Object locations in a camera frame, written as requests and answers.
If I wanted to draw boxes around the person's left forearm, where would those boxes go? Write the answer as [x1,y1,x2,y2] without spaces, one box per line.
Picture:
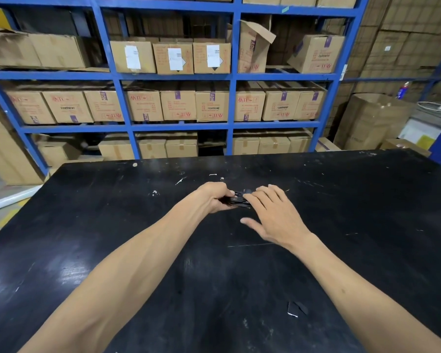
[18,196,210,353]

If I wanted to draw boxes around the open flap cardboard carton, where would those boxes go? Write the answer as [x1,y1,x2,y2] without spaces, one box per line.
[237,20,276,74]

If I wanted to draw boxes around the white plastic roll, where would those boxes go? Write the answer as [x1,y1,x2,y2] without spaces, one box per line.
[0,184,43,213]

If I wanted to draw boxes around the wall of stacked cartons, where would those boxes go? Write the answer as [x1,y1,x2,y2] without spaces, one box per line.
[323,0,441,103]

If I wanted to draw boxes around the white board with yellow label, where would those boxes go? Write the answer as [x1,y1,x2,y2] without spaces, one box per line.
[398,118,441,151]

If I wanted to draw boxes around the person's right forearm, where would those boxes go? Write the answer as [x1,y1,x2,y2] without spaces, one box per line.
[289,233,441,353]

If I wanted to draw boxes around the small white paper tag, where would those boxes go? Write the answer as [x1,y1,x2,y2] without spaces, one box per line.
[286,300,309,319]

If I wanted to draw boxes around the tall cardboard carton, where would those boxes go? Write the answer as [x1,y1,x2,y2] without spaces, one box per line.
[0,109,45,186]

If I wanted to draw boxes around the person's right hand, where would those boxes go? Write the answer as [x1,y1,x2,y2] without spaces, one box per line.
[240,184,313,251]

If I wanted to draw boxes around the blue metal shelf rack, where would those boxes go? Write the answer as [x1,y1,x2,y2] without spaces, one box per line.
[0,0,370,177]
[341,34,441,103]

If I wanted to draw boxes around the cardboard box with white label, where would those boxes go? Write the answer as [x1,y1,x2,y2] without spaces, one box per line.
[152,42,195,75]
[109,41,157,74]
[193,41,232,75]

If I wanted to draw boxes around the low brown cardboard box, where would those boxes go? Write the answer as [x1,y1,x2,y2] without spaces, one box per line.
[380,138,432,157]

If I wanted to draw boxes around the rows of brown cardboard boxes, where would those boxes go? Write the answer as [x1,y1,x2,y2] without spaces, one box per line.
[0,0,359,168]

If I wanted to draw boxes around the person's left hand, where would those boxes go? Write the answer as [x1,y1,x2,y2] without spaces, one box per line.
[191,181,240,214]

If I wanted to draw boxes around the large open cardboard carton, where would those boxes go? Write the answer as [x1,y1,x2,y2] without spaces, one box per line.
[333,93,416,151]

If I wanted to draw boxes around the small flat cardboard box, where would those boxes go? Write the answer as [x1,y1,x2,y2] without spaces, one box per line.
[315,137,342,152]

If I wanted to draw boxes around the thin black cable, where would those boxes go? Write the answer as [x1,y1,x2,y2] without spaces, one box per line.
[220,191,254,210]

